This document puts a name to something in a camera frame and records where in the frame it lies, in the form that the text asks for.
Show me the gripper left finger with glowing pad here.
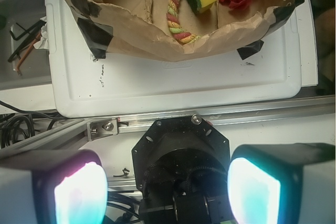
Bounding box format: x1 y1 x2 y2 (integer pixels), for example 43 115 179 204
1 150 108 223

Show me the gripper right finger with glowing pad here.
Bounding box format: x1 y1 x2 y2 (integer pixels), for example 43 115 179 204
227 143 335 223

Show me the brown paper bag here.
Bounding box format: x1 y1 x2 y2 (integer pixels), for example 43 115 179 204
65 0 305 62

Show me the aluminium frame rail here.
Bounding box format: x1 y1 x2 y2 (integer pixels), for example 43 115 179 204
1 95 335 157

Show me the metal corner bracket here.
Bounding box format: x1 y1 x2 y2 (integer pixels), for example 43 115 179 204
86 118 119 142

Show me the black cable bundle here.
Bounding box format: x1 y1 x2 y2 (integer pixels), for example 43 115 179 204
0 100 64 149

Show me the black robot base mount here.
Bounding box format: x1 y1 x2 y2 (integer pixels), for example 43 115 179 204
132 114 233 223

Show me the orange handled tool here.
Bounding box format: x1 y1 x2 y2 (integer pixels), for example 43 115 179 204
16 31 41 76

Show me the multicolour twisted rope toy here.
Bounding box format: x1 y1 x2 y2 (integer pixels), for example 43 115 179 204
166 0 200 44

